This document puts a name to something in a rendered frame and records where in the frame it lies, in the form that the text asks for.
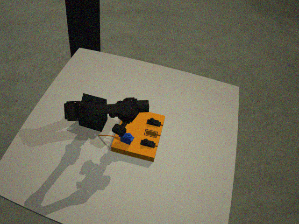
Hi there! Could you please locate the blue micro servo with orange cable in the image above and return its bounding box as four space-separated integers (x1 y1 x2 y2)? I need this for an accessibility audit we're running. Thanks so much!
99 133 134 145

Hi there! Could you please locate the orange flat deck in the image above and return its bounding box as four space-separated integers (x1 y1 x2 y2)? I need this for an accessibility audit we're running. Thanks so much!
111 112 165 162

